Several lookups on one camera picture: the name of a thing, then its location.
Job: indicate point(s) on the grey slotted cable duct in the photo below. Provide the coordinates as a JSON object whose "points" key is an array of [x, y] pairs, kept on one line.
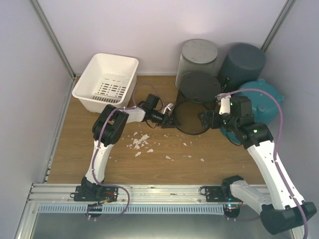
{"points": [[134, 209]]}

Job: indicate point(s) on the white plastic tub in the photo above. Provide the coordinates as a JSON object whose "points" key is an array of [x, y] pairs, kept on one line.
{"points": [[107, 79]]}

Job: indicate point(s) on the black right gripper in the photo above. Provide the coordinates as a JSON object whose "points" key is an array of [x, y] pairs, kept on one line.
{"points": [[206, 115]]}

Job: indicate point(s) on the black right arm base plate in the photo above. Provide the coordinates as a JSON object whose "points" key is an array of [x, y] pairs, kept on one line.
{"points": [[216, 193]]}

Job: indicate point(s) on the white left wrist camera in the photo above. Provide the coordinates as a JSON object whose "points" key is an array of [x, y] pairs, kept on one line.
{"points": [[167, 109]]}

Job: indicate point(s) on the teal plastic bin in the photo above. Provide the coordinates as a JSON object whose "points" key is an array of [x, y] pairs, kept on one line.
{"points": [[263, 108]]}

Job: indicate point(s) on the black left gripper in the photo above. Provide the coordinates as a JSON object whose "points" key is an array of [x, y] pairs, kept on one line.
{"points": [[167, 122]]}

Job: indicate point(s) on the aluminium frame post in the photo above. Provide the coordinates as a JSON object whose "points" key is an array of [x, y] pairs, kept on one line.
{"points": [[285, 11], [49, 30]]}

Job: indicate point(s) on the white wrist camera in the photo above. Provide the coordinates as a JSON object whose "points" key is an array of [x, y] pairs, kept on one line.
{"points": [[167, 109], [223, 100]]}

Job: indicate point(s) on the black wire mesh bin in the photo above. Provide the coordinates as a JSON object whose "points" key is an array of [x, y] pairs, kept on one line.
{"points": [[197, 93]]}

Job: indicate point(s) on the aluminium front rail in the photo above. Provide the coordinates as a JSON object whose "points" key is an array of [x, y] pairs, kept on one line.
{"points": [[166, 194]]}

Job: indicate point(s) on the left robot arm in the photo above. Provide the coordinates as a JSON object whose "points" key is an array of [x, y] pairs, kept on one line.
{"points": [[108, 129]]}

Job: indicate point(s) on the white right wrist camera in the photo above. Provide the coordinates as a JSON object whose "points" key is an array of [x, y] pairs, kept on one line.
{"points": [[223, 100]]}

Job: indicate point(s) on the silver mesh metal bin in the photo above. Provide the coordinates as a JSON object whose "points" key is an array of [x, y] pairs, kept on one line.
{"points": [[197, 55]]}

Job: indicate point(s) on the aluminium frame post left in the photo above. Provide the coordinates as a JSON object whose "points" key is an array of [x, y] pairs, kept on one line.
{"points": [[49, 30]]}

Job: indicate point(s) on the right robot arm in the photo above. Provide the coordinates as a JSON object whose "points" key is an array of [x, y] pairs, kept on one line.
{"points": [[285, 208]]}

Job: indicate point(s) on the white plastic shard pile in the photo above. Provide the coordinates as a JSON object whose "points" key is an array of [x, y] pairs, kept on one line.
{"points": [[137, 143]]}

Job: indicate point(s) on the aluminium frame post right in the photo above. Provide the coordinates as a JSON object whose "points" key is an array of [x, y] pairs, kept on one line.
{"points": [[285, 11]]}

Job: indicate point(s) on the dark grey cylindrical bin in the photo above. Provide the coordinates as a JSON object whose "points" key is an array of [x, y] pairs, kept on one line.
{"points": [[243, 63]]}

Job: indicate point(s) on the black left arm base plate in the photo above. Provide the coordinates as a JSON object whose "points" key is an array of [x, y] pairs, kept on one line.
{"points": [[97, 194]]}

